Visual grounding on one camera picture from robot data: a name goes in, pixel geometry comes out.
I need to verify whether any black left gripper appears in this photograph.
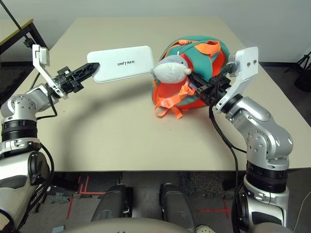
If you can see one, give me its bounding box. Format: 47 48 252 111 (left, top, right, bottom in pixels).
54 62 100 94

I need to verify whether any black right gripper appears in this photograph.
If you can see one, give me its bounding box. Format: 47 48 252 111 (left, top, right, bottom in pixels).
188 71 231 106

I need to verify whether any teal and orange backpack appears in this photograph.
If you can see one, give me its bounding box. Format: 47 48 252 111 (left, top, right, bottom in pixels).
151 35 231 120

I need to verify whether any grey white plush shark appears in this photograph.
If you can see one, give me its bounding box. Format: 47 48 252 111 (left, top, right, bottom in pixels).
149 55 192 82

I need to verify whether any white Unitree box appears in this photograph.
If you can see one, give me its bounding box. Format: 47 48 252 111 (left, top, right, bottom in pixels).
86 45 156 84

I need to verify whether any thin black stand pole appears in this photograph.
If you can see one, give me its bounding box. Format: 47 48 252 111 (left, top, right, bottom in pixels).
0 3 35 49

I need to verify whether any black bag on floor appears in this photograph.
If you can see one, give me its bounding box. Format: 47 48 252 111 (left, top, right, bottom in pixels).
294 70 311 93

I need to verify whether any black tripod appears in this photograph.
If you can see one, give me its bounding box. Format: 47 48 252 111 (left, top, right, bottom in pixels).
284 50 311 73

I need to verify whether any grey right robot leg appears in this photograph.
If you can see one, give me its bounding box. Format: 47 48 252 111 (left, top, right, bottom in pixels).
159 183 195 226

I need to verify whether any grey robot leg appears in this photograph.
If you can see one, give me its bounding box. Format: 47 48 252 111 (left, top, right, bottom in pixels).
91 184 134 221
159 183 195 226

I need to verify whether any grey left robot leg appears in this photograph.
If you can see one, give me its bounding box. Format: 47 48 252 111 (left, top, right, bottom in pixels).
91 184 134 221

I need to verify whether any white perforated shoe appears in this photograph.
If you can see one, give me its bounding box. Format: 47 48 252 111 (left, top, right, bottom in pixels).
195 224 212 233

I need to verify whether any beige robot torso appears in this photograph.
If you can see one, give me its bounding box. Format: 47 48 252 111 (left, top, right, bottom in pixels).
65 217 197 233

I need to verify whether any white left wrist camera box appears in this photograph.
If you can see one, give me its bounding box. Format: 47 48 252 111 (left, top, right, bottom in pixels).
32 44 69 99

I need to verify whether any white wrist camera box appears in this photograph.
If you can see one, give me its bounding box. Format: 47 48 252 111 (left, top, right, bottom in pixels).
215 46 259 114
32 44 69 99

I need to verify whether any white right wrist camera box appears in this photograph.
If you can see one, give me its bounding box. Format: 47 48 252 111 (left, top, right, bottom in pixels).
215 46 259 114

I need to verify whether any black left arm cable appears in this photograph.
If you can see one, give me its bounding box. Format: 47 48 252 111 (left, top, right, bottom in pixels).
14 92 58 233

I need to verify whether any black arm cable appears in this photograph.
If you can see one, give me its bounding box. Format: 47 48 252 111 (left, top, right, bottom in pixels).
208 62 247 233
14 92 58 233

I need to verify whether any beige side table black frame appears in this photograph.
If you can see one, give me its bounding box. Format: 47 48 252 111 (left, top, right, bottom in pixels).
0 18 48 64

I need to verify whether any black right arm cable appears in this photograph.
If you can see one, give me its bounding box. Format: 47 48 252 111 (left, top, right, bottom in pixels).
208 62 247 233

